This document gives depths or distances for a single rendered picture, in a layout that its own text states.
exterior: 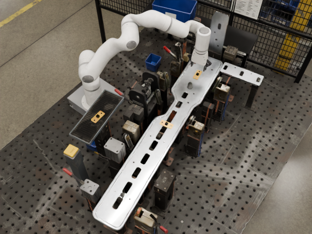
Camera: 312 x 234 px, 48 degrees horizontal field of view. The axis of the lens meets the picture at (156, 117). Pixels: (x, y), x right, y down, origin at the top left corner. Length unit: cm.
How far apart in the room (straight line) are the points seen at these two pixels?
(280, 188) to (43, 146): 198
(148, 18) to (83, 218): 126
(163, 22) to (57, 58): 223
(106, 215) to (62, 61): 242
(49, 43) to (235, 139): 256
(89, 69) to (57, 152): 66
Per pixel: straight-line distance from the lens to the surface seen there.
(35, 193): 244
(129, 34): 204
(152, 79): 219
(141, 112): 218
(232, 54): 256
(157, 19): 204
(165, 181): 199
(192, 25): 224
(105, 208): 198
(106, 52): 218
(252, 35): 277
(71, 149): 198
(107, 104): 212
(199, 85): 241
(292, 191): 328
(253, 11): 269
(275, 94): 288
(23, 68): 412
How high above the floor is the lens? 284
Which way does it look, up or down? 55 degrees down
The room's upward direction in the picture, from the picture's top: straight up
